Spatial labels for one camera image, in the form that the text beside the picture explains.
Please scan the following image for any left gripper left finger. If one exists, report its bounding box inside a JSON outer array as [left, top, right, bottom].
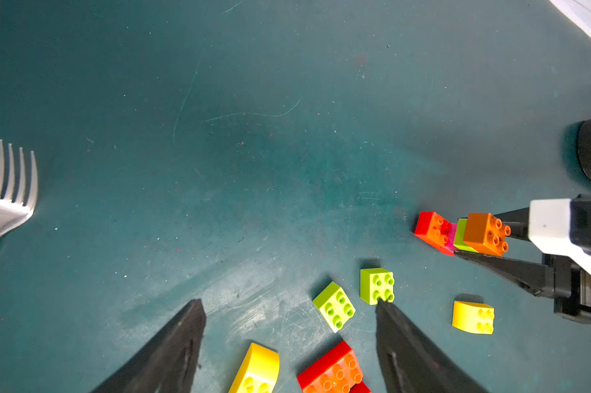
[[94, 299, 206, 392]]

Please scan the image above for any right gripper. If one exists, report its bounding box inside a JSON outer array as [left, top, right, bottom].
[[455, 195, 591, 324]]

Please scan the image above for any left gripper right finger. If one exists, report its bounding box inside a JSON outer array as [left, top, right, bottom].
[[376, 301, 486, 392]]

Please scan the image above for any orange lego brick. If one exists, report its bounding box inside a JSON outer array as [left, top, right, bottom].
[[463, 213, 511, 256]]

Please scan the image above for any red long lego brick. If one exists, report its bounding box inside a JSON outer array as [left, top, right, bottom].
[[297, 341, 371, 393]]

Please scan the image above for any green lego brick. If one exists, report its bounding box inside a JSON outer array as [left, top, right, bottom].
[[360, 268, 395, 306], [453, 219, 477, 253], [313, 282, 356, 332]]

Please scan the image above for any pink lego brick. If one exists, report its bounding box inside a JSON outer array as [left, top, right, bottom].
[[445, 224, 457, 255]]

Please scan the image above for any yellow curved lego brick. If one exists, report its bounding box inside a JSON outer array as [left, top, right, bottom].
[[452, 301, 495, 335]]

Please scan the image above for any yellow lego brick left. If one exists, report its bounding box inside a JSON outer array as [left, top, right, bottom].
[[229, 343, 280, 393]]

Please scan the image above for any silver fork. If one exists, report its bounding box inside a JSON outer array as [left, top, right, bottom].
[[0, 139, 38, 238]]

